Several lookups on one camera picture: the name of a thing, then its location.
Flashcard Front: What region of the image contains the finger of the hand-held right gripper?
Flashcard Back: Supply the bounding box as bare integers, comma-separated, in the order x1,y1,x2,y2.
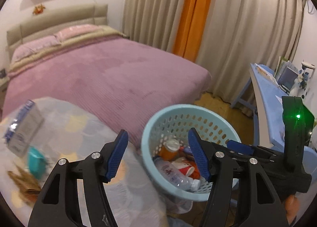
226,140,263,158

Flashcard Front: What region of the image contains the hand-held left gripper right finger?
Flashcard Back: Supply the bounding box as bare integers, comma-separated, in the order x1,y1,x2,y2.
188,128,290,227

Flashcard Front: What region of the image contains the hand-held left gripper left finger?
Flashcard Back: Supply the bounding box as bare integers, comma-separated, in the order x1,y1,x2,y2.
27,129,129,227

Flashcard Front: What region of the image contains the red white packet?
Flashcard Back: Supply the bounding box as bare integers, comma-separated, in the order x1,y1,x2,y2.
173,156,206,180

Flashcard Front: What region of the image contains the clear plastic bottle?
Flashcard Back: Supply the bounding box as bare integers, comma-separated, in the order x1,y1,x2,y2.
154,158,201,191

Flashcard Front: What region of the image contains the orange pill bottle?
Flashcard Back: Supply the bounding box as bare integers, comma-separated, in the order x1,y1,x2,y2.
158,139,181,161

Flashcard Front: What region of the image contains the light blue plastic basket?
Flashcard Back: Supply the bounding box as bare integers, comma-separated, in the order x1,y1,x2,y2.
141,104,243,202

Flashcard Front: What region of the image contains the person's right hand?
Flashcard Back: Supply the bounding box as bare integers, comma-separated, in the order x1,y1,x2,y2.
285,195,300,220

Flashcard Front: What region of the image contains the blue desk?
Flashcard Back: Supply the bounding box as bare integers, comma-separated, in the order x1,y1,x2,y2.
230,63,317,153

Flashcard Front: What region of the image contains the row of books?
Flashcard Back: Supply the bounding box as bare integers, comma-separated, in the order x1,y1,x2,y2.
275,56,299,91

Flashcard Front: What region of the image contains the white vase with flowers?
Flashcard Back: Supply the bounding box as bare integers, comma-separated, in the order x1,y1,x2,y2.
295,61,316,97

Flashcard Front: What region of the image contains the purple bed blanket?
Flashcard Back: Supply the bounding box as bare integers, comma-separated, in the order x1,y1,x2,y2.
0,36,212,148

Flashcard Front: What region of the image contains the teal plastic item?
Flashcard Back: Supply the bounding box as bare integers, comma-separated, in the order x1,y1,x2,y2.
27,146,47,175

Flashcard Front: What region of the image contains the brown paper bag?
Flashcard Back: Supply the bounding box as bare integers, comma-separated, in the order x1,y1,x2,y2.
7,165,42,205

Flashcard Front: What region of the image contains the white milk carton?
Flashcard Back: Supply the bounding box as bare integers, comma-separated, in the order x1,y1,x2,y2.
2,100,45,157

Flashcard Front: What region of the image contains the beige curtain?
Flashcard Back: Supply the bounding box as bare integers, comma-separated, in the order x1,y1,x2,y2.
121,0,196,54
196,0,307,116

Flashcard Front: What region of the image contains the beige quilt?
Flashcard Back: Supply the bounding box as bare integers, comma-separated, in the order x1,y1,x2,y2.
7,25,124,74

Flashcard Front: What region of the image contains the pink pillow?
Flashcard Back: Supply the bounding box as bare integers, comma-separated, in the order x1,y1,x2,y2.
53,25,99,43

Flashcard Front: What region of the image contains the purple pillow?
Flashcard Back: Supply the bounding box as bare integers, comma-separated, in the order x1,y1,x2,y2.
11,35,61,63

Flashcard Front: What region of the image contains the orange curtain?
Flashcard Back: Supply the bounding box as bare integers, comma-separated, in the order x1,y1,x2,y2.
172,0,216,62

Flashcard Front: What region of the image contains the beige bed headboard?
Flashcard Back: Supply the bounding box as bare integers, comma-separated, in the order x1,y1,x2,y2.
6,4,109,52

